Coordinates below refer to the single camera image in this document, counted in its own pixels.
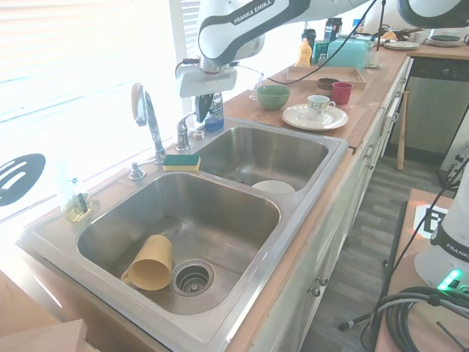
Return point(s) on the black slotted spatula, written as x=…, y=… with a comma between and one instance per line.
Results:
x=22, y=176

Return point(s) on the white window shutter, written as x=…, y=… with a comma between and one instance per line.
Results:
x=185, y=36

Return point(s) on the green box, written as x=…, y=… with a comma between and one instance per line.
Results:
x=321, y=49

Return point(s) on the light wooden board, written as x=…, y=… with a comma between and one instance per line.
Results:
x=33, y=330

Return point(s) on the wooden tray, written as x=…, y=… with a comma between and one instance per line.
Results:
x=304, y=75

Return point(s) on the chrome gooseneck faucet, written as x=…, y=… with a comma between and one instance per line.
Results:
x=154, y=124

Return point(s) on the green ceramic bowl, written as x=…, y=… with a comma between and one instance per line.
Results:
x=273, y=97

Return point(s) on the black dishwasher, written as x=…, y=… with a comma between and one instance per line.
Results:
x=428, y=106

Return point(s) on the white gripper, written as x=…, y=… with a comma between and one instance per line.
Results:
x=205, y=82

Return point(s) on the stack of dark-rimmed plates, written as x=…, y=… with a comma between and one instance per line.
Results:
x=443, y=39

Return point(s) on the yellow and green sponge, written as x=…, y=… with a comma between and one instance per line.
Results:
x=181, y=163

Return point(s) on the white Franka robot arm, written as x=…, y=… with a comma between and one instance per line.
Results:
x=234, y=33

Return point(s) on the white dinner plate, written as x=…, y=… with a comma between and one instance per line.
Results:
x=329, y=119

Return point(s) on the white ceramic bowl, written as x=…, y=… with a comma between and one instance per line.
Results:
x=273, y=187

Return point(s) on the clear wine glass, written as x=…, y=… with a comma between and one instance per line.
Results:
x=255, y=88

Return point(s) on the white kitchen cabinets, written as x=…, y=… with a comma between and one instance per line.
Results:
x=329, y=249

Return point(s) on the clear dish soap bottle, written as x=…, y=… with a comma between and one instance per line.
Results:
x=73, y=199

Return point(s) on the dark coffee bag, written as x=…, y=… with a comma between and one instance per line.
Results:
x=332, y=29

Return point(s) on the white patterned teacup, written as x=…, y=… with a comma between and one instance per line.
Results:
x=317, y=108

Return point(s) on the stack of white plates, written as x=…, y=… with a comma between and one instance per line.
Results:
x=401, y=45

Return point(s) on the yellow squeeze bottle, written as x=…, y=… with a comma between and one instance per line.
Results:
x=303, y=55

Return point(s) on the black and white marker tag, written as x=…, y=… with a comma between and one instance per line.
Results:
x=427, y=220

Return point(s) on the red cup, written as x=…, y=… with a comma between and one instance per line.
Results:
x=342, y=94

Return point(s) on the blue dish soap bottle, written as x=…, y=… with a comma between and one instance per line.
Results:
x=215, y=119

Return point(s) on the black shaker bottle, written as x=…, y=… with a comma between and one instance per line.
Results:
x=308, y=36

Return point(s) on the brown striped cup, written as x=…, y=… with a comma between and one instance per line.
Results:
x=325, y=87

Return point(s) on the yellow plastic mug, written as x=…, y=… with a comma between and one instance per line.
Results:
x=150, y=264

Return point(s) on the stainless steel double sink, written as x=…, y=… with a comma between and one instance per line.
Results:
x=223, y=173

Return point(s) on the teal toaster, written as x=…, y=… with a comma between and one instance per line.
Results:
x=348, y=53

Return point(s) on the perforated metal drain strainer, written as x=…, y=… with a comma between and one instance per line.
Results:
x=192, y=278

